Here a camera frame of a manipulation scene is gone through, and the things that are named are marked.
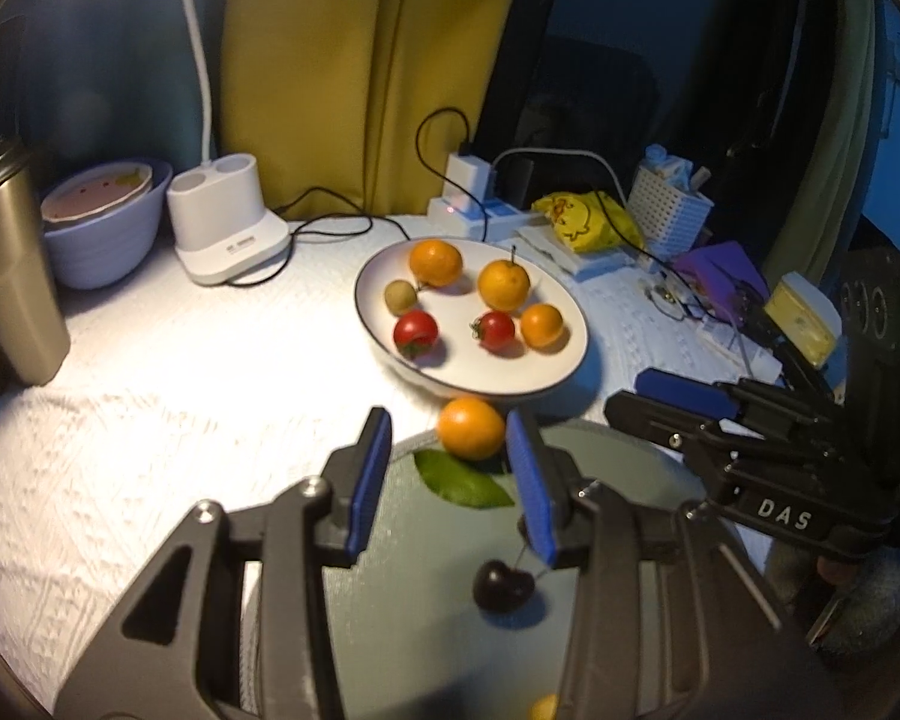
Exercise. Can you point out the yellow tissue box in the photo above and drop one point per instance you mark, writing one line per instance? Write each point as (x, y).
(802, 315)

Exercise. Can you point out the black chair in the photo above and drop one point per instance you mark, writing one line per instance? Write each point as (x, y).
(585, 105)

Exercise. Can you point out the black digital device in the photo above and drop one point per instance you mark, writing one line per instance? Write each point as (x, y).
(761, 326)

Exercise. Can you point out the gold trinket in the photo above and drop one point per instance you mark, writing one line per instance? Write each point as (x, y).
(667, 298)

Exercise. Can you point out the pink bowl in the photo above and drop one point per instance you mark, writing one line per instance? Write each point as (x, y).
(94, 195)

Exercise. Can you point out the steel tumbler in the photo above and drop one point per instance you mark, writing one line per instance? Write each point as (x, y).
(15, 277)

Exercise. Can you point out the pale green cloth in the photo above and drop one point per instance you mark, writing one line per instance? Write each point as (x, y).
(832, 127)

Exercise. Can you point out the small green kiwi fruit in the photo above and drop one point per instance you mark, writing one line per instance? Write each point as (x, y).
(400, 296)

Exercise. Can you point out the white charger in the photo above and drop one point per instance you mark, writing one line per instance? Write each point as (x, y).
(466, 176)

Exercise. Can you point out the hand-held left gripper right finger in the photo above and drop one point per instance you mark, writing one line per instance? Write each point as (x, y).
(529, 487)

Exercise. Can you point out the white flat box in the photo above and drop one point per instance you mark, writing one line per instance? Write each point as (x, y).
(592, 262)

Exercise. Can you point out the dark curtain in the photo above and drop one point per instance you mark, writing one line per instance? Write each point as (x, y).
(105, 52)

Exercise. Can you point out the red cherry tomato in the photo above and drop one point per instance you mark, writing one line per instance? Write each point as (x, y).
(495, 330)
(415, 330)

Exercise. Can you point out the white crumpled packets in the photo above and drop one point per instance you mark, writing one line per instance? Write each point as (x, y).
(667, 165)

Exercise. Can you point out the green leaf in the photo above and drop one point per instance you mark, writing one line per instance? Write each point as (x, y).
(461, 481)

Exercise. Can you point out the dark cherry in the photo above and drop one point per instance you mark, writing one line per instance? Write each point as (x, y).
(502, 589)

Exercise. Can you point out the small orange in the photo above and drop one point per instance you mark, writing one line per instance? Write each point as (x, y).
(470, 428)
(543, 325)

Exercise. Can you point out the white plastic basket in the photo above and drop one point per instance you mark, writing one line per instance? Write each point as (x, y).
(667, 214)

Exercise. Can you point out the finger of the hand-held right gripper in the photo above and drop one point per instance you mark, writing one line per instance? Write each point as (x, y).
(682, 390)
(645, 416)

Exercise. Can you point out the person's right forearm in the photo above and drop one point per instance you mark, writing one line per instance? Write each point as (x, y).
(877, 607)

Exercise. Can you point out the orange with stem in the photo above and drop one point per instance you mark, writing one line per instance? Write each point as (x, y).
(503, 286)

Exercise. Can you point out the yellow curtain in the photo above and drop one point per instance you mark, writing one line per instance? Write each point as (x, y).
(345, 52)

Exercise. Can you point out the lavender bowl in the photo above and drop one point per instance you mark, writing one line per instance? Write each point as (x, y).
(105, 247)

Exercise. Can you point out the white power strip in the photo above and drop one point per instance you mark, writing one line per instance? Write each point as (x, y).
(495, 219)

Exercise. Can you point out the grey round plate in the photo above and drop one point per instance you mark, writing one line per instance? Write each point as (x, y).
(420, 615)

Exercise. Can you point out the white desk lamp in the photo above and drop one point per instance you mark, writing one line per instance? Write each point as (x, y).
(225, 225)

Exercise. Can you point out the yellow duck print bag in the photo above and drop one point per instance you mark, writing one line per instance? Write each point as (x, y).
(577, 221)

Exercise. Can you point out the black adapter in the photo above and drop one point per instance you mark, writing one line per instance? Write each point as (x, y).
(521, 180)

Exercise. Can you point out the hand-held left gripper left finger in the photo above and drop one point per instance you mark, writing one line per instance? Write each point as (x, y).
(367, 480)

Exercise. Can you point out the white plate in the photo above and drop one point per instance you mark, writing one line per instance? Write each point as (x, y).
(465, 371)

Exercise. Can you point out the large orange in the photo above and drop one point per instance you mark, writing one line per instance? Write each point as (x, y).
(436, 262)

